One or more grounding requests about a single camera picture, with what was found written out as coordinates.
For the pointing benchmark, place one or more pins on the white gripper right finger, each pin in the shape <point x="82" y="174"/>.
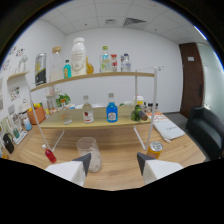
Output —
<point x="156" y="168"/>

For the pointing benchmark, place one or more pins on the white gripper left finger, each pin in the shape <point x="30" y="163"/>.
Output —
<point x="71" y="170"/>

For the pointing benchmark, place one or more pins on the small red liquid bottle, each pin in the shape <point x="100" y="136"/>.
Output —
<point x="50" y="156"/>

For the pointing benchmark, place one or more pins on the small clear bottle orange cap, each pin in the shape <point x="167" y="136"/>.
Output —
<point x="66" y="116"/>

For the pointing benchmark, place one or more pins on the clear bottle green cap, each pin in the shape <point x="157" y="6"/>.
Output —
<point x="106" y="61"/>

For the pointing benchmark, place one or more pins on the clear glass with ice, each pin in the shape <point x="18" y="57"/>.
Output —
<point x="88" y="148"/>

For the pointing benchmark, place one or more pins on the white printed paper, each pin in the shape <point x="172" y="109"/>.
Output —
<point x="170" y="128"/>

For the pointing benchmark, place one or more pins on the two-tier wooden shelf rack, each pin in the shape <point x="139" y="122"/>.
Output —
<point x="100" y="124"/>

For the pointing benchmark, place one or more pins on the dark brown stick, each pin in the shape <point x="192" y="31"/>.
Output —
<point x="143" y="115"/>

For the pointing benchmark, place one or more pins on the clear bottle red label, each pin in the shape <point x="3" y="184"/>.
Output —
<point x="88" y="115"/>

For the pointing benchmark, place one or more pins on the white scale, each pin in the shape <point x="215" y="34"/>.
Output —
<point x="20" y="137"/>

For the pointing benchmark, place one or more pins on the small dark bottles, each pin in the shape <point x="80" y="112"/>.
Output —
<point x="150" y="107"/>

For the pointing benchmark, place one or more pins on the black chair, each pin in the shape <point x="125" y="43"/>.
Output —
<point x="206" y="131"/>

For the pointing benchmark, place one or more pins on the light blue bottle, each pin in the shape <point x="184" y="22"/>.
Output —
<point x="27" y="125"/>

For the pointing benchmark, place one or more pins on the orange basket with fruit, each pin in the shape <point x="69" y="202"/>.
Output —
<point x="36" y="116"/>

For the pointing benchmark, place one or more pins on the black bag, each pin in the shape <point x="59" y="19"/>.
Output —
<point x="8" y="144"/>

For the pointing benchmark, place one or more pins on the blue liquid bottle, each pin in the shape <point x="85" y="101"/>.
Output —
<point x="112" y="113"/>

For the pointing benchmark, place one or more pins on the white bottle yellow label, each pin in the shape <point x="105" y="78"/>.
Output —
<point x="139" y="100"/>

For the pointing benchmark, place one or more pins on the green potted plant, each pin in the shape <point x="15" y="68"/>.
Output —
<point x="63" y="99"/>

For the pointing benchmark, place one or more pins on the white kettle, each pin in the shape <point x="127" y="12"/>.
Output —
<point x="24" y="106"/>

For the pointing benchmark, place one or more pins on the brown door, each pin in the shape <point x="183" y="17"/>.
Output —
<point x="191" y="80"/>

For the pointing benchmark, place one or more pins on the small teal bottle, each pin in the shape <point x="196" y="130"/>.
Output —
<point x="67" y="71"/>

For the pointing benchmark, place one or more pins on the round amber bottle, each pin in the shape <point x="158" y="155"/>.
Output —
<point x="90" y="67"/>

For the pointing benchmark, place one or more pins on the glass jar wooden lid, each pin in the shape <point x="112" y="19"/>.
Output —
<point x="56" y="66"/>

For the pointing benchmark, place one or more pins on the black and yellow can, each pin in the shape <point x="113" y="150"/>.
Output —
<point x="40" y="70"/>

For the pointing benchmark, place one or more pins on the clear bottle blue cap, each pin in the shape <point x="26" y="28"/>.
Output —
<point x="126" y="64"/>

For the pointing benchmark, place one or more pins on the large white bottle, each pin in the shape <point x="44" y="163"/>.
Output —
<point x="78" y="58"/>

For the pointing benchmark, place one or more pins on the ceiling air vent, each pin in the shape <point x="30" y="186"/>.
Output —
<point x="134" y="21"/>

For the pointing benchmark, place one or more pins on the square ceiling fixture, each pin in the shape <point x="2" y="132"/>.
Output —
<point x="110" y="21"/>

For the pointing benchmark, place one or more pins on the white wall switch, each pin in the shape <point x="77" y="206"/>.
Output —
<point x="161" y="67"/>

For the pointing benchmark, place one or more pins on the wooden wall shelf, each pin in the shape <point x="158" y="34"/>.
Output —
<point x="17" y="76"/>

